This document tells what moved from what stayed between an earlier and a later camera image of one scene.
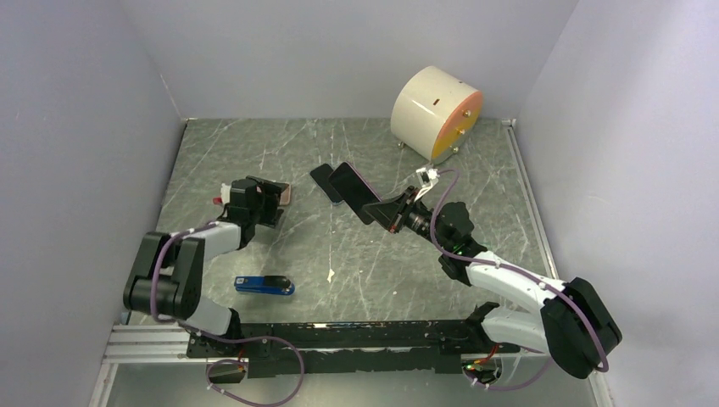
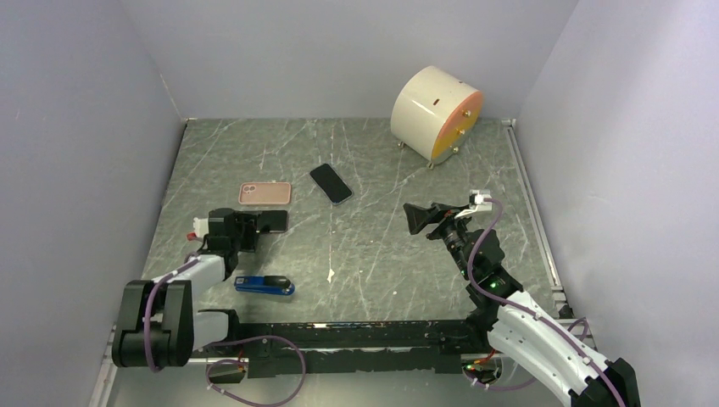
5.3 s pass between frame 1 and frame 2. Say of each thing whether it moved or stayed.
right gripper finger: moved
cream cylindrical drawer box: stayed
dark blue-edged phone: stayed
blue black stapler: stayed
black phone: moved
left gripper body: moved
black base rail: stayed
